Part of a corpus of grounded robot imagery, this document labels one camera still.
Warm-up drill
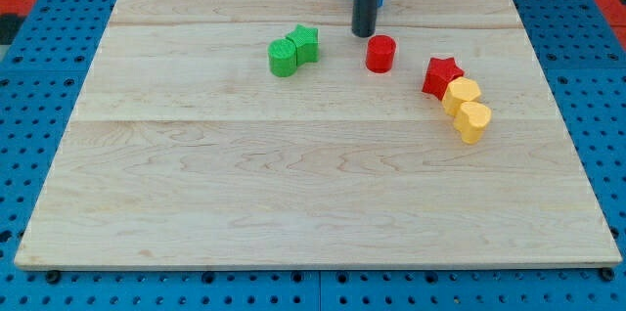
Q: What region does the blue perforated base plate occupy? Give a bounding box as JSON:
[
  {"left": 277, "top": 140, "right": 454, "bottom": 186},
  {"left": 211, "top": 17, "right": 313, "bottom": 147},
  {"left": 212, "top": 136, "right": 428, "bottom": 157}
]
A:
[{"left": 1, "top": 0, "right": 625, "bottom": 310}]

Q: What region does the green cylinder block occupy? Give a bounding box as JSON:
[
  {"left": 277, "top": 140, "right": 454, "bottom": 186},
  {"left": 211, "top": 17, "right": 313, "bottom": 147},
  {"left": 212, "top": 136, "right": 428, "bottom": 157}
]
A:
[{"left": 267, "top": 38, "right": 297, "bottom": 77}]

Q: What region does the green star block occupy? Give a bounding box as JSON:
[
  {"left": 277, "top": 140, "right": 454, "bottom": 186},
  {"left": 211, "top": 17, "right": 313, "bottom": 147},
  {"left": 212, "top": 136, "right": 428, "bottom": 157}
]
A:
[{"left": 286, "top": 24, "right": 319, "bottom": 66}]

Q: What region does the red cylinder block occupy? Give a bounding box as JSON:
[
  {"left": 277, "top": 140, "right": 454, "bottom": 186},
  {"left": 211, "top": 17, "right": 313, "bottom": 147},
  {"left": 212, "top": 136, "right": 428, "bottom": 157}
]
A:
[{"left": 366, "top": 35, "right": 396, "bottom": 73}]

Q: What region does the yellow hexagon block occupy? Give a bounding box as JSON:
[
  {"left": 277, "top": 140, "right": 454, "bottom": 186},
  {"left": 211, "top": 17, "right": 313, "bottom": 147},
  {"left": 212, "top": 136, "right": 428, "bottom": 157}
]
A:
[{"left": 441, "top": 77, "right": 481, "bottom": 116}]

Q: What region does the red star block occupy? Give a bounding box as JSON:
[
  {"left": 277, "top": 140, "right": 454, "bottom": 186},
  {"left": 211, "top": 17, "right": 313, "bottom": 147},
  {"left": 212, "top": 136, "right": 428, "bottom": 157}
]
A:
[{"left": 422, "top": 57, "right": 465, "bottom": 101}]

